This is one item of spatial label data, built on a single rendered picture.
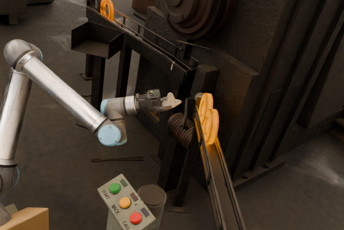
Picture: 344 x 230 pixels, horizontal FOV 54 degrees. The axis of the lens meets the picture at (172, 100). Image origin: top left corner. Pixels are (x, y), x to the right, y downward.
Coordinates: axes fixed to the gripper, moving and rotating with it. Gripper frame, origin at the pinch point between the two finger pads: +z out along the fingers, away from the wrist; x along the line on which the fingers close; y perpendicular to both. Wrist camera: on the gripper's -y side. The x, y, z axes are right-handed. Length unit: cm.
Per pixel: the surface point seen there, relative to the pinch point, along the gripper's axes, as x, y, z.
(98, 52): 64, 4, -49
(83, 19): 269, -39, -111
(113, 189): -47, -3, -27
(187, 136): 2.4, -23.0, 1.9
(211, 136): -23.6, -2.8, 12.2
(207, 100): -3.3, 1.9, 13.2
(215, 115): -18.0, 3.4, 15.1
